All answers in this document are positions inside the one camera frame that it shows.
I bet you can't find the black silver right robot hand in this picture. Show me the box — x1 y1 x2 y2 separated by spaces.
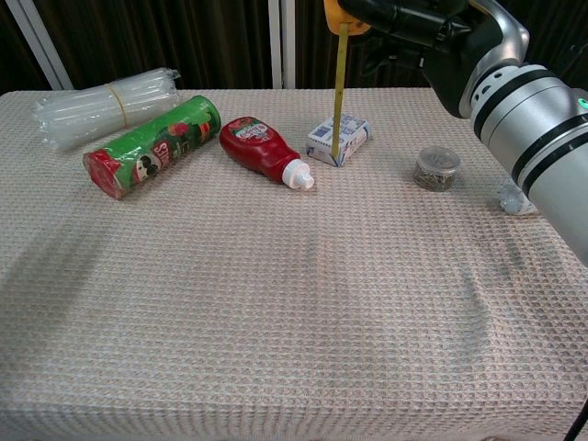
337 0 530 120

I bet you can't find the yellow tape measure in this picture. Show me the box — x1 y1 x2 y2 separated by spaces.
322 0 371 158

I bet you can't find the small clear jar of pins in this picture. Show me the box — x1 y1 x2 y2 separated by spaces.
412 145 462 193

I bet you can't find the white blue printed small box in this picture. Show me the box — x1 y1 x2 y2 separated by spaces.
305 115 373 168

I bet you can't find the white plastic wrapped bottle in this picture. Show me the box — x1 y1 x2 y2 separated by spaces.
497 182 537 217

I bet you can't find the red ketchup bottle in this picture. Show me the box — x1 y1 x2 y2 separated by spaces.
219 116 316 190

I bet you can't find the green chips can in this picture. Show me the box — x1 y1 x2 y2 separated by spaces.
82 95 223 201

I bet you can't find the dark pleated curtain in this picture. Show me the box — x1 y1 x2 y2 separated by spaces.
0 0 588 96

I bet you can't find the tan rubber band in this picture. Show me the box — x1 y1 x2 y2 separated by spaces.
103 83 129 128

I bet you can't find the bundle of clear plastic sticks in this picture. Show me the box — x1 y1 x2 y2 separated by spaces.
32 66 181 152

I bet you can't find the white upright frame bar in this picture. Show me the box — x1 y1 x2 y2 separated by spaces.
267 0 297 90

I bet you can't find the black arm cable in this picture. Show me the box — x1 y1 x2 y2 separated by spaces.
561 402 588 441

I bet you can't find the white slanted frame bar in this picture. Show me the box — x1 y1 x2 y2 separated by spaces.
6 0 74 91

